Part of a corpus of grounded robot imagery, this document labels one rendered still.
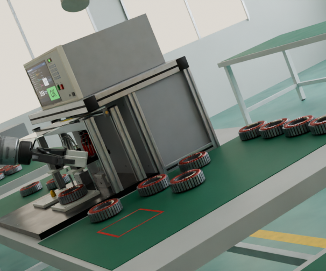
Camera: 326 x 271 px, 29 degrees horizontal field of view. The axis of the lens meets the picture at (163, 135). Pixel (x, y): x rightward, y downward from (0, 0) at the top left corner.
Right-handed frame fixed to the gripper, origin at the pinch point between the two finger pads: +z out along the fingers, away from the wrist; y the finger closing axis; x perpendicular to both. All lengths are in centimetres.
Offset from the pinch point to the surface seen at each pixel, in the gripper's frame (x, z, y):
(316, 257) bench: 1, 43, 93
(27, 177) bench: -43, -34, -186
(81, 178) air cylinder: -17, 0, -56
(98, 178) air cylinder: -12.3, 6.3, -37.2
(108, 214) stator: -15.6, 9.6, 5.6
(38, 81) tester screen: 21, -22, -58
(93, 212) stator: -16.0, 5.0, 3.7
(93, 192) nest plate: -16.3, 4.8, -28.7
